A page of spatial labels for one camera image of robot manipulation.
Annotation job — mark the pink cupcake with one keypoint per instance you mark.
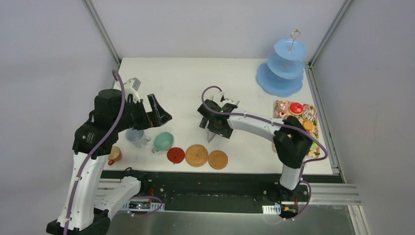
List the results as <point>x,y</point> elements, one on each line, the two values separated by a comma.
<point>283,107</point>

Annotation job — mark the round orange biscuit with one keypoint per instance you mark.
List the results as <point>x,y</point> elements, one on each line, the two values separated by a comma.
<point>308,125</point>

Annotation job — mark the orange small mug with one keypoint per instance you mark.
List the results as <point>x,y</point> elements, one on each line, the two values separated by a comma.
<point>115,155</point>

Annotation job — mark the orange round coaster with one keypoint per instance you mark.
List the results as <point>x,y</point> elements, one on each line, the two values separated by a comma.
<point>218,159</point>

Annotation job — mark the red jam tart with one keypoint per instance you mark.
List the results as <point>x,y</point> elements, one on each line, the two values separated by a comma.
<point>296,108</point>

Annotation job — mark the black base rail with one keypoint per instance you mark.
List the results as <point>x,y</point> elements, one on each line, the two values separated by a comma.
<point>213,192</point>

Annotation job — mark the woven rattan coaster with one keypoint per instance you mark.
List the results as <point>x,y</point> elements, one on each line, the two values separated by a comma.
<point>196,155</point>

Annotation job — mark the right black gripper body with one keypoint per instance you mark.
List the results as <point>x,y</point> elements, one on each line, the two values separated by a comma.
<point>205,121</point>

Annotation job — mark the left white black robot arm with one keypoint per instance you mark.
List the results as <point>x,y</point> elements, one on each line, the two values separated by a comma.
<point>114,112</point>

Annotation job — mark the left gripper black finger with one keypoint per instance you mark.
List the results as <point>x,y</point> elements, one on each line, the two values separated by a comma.
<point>162,117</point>
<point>154,114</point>

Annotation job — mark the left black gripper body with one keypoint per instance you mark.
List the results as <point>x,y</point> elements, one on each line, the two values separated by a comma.
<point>150,112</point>

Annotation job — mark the green frosted donut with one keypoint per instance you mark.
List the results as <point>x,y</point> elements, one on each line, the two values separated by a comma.
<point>314,147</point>

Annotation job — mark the floral serving tray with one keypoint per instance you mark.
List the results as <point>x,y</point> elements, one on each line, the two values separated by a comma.
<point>297,138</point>

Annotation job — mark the green teacup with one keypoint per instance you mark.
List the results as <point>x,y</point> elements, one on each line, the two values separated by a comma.
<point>162,142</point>

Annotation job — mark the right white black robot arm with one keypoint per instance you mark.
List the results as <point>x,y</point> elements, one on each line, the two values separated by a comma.
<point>291,156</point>

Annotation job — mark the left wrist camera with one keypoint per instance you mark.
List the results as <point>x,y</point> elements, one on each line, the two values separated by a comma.
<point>131,86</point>

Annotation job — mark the red apple coaster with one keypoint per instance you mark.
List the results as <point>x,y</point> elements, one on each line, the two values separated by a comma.
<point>175,155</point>

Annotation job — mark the blue three-tier cake stand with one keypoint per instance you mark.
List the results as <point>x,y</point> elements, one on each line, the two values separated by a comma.
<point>282,74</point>

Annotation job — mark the white chocolate donut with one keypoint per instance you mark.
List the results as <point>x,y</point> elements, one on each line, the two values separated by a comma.
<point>309,114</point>

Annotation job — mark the light blue mug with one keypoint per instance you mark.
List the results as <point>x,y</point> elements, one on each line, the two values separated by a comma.
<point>137,137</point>

